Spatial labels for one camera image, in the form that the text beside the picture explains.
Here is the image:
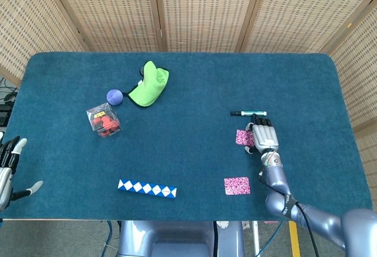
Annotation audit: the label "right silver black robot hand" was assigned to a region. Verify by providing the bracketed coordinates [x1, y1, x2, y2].
[243, 113, 280, 154]

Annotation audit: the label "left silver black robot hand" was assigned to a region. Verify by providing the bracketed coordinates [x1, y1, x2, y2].
[0, 131, 44, 213]

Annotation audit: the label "pink patterned card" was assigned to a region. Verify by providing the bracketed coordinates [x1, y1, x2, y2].
[223, 176, 252, 196]
[236, 129, 256, 147]

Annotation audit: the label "white marker pen black cap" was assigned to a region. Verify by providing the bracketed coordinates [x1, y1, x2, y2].
[230, 110, 268, 117]

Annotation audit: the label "black equipment box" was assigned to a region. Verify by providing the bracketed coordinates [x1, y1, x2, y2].
[0, 105, 14, 127]

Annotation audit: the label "blue felt table mat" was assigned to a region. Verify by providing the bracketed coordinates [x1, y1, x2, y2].
[0, 52, 373, 222]

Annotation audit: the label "woven wicker screen panel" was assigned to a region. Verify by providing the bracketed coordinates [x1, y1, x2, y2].
[153, 0, 266, 53]
[235, 0, 377, 54]
[0, 0, 89, 85]
[323, 0, 377, 219]
[47, 0, 166, 53]

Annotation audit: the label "clear box of red caps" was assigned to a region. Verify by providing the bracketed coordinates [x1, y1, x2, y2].
[85, 102, 123, 139]

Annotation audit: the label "blue white snake puzzle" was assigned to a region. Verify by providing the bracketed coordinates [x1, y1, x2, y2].
[117, 179, 178, 200]

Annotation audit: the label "grey-blue robot torso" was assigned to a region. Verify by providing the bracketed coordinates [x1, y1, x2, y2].
[117, 220, 245, 257]

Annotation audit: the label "purple foam ball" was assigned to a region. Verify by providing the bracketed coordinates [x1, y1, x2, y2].
[106, 89, 124, 106]

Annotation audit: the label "tangled dark cables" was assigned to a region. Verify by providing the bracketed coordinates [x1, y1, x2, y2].
[0, 77, 19, 104]

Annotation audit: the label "blue cable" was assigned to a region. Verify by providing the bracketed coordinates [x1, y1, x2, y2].
[258, 221, 284, 257]
[105, 220, 116, 251]

